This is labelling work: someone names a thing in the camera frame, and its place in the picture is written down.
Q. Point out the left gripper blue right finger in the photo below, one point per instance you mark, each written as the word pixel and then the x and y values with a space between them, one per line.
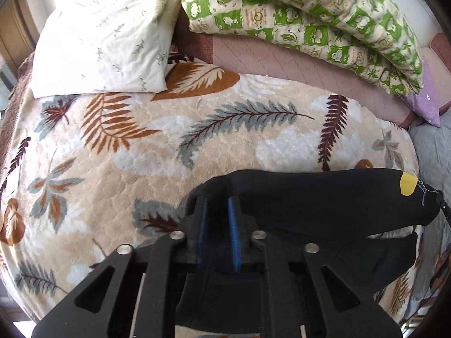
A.
pixel 307 290

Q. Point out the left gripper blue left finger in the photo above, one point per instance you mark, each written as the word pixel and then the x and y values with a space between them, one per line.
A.
pixel 133 292

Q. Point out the black pants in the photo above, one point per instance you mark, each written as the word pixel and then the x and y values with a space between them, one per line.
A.
pixel 352 212

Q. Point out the grey quilted pillow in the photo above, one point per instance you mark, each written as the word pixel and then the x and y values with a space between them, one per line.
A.
pixel 432 145

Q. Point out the leaf pattern fleece blanket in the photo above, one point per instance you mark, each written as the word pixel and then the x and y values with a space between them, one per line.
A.
pixel 82 174

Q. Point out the green checkered folded quilt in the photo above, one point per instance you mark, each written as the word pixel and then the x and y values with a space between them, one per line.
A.
pixel 372 38

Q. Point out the pink quilted bed sheet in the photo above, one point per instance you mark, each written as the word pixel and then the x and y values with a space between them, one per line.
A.
pixel 250 55

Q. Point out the white floral pillow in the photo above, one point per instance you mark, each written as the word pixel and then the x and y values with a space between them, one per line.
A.
pixel 104 46

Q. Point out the wooden window frame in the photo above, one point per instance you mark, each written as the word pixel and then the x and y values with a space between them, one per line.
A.
pixel 18 33

